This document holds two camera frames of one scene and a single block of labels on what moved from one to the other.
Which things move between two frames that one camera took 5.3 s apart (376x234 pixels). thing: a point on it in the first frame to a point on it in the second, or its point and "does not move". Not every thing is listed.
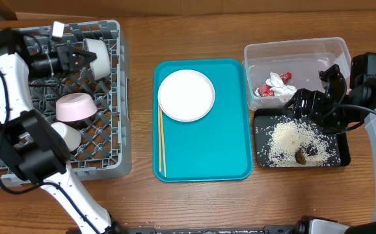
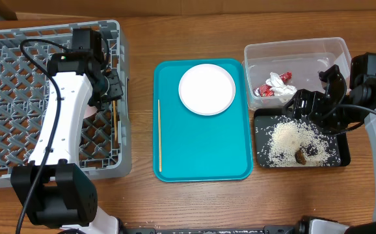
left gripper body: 66,56 to 114,90
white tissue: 283,91 does not move
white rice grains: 285,138 does not move
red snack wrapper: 265,90 does not move
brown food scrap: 300,156 does not move
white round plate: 186,95 to 207,90
